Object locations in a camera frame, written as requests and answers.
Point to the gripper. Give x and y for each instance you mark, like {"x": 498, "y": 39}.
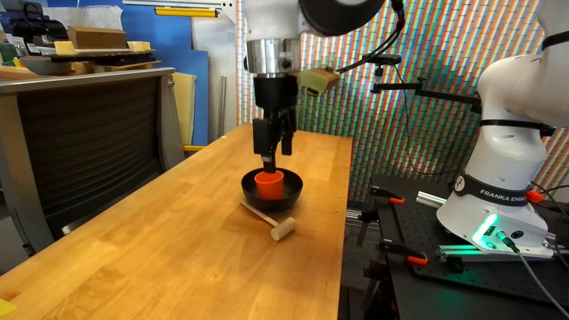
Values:
{"x": 275, "y": 93}

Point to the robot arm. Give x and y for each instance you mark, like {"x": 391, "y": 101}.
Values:
{"x": 511, "y": 133}

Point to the orange cup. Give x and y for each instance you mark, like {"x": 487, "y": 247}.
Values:
{"x": 269, "y": 186}

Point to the black bowl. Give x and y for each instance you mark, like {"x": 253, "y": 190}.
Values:
{"x": 291, "y": 191}

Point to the grey bowl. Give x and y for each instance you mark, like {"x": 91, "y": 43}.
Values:
{"x": 44, "y": 66}

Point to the wooden mallet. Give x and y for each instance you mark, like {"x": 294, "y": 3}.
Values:
{"x": 282, "y": 229}

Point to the yellow foam sheet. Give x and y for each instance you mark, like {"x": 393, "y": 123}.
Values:
{"x": 184, "y": 106}

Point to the orange black clamp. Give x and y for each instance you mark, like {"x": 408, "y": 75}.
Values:
{"x": 404, "y": 252}
{"x": 535, "y": 196}
{"x": 386, "y": 194}

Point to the blue board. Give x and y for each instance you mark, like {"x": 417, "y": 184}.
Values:
{"x": 178, "y": 40}

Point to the yellow bar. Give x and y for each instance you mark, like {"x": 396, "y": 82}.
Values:
{"x": 186, "y": 12}

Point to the colourful patterned backdrop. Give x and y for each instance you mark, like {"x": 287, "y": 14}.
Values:
{"x": 435, "y": 66}

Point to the grey cabinet with tambour door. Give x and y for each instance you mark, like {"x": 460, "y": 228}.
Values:
{"x": 89, "y": 142}

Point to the cardboard box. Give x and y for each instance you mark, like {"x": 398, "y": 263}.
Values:
{"x": 98, "y": 38}

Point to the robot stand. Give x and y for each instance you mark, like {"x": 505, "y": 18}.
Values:
{"x": 444, "y": 284}

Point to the black bag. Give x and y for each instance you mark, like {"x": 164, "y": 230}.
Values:
{"x": 38, "y": 24}

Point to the yellow sticky note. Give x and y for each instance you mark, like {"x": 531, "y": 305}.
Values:
{"x": 5, "y": 307}

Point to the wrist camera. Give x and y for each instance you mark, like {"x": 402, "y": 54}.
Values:
{"x": 318, "y": 80}

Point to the camera on mount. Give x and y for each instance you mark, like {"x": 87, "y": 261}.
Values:
{"x": 382, "y": 60}

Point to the short aluminium rail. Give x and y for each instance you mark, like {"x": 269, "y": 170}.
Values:
{"x": 430, "y": 199}

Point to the long aluminium rail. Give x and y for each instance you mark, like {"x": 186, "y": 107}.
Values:
{"x": 453, "y": 252}

